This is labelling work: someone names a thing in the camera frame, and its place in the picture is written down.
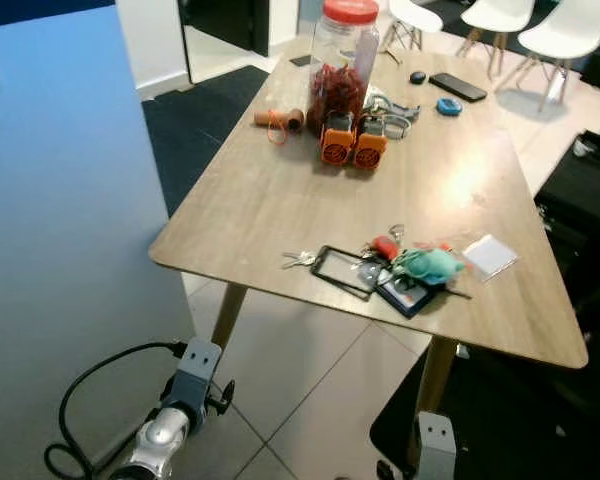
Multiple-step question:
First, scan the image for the silver key bunch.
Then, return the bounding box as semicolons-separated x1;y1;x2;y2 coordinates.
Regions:
282;250;319;269

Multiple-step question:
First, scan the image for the black floor mat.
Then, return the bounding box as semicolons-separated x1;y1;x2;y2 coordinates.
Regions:
370;325;600;480

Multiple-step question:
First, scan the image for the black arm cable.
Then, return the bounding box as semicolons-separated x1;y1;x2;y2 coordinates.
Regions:
45;342;186;480

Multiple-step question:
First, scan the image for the black equipment case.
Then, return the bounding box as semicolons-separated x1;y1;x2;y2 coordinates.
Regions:
535;130;600;331

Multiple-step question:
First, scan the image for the red key fob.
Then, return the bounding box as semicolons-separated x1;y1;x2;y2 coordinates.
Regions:
370;235;401;262

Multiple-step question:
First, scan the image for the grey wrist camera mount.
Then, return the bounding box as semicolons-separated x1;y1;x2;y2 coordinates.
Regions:
160;338;226;431
415;412;459;480

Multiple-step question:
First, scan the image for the black carpet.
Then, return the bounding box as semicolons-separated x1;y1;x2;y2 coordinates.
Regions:
142;65;271;216

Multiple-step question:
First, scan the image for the light wooden table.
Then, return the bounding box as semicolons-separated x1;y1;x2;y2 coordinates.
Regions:
148;35;589;471

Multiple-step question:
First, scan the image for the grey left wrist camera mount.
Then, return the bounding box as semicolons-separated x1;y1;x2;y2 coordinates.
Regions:
160;338;226;431

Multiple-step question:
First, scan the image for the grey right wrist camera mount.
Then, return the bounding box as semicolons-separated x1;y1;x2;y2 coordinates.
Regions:
415;412;459;480

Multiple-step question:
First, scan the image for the blue card holder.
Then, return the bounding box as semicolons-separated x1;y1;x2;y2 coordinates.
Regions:
375;275;446;319

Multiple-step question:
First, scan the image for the grey cable bundle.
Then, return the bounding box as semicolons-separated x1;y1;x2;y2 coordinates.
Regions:
365;88;421;139

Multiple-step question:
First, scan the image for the black badge holder frame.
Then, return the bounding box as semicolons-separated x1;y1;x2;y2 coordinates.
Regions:
310;245;381;301

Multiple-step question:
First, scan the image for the clear jar red lid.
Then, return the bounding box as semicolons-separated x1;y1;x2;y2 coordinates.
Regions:
308;0;381;136

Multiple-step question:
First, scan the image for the orange boxy device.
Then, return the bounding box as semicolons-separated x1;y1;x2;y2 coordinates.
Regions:
320;112;357;167
352;118;389;172

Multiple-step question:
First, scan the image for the black smartphone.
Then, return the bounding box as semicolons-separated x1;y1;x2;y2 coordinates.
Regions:
428;72;488;103

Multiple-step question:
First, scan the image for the white card sleeve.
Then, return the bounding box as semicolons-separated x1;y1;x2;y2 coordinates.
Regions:
463;235;519;281

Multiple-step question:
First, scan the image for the white plastic chair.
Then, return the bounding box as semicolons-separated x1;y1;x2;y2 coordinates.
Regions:
385;0;444;51
517;0;600;112
458;0;536;77

